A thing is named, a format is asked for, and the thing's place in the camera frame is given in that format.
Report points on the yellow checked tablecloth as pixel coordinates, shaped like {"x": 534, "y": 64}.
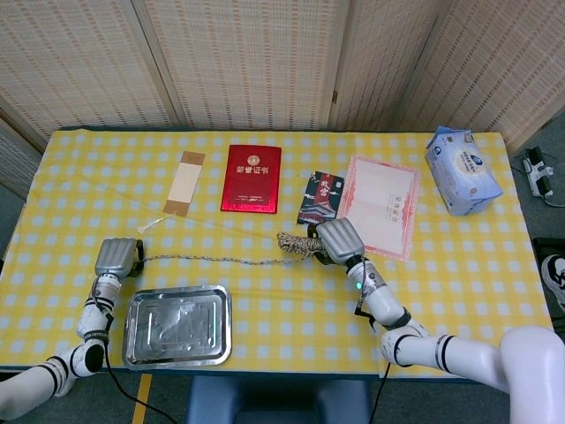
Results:
{"x": 287, "y": 318}

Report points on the red-bordered certificate paper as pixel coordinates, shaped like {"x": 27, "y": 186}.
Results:
{"x": 384, "y": 199}

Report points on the red certificate book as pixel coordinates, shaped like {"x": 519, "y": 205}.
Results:
{"x": 251, "y": 181}

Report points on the beige bookmark with tassel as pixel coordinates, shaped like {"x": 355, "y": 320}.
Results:
{"x": 183, "y": 185}

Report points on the white power strip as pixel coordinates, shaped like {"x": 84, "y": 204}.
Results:
{"x": 536, "y": 174}

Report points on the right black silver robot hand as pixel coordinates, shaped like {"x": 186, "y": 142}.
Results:
{"x": 340, "y": 240}

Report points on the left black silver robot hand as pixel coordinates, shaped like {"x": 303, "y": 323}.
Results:
{"x": 115, "y": 257}

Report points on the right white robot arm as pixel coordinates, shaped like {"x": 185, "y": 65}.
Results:
{"x": 441, "y": 349}

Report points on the blue tissue pack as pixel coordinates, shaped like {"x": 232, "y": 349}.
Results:
{"x": 463, "y": 176}

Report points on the woven folding screen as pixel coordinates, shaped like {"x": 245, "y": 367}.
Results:
{"x": 247, "y": 62}

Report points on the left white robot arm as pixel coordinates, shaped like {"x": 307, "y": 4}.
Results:
{"x": 95, "y": 318}

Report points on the black floor mat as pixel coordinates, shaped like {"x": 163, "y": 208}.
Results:
{"x": 547, "y": 245}

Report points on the dark blue printed booklet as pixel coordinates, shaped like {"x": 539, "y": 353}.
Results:
{"x": 320, "y": 199}

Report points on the black and white sneaker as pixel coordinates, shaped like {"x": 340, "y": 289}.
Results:
{"x": 555, "y": 280}

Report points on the stainless steel tray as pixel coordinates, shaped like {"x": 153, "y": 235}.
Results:
{"x": 176, "y": 329}

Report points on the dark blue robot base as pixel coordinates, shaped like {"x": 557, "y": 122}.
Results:
{"x": 278, "y": 402}

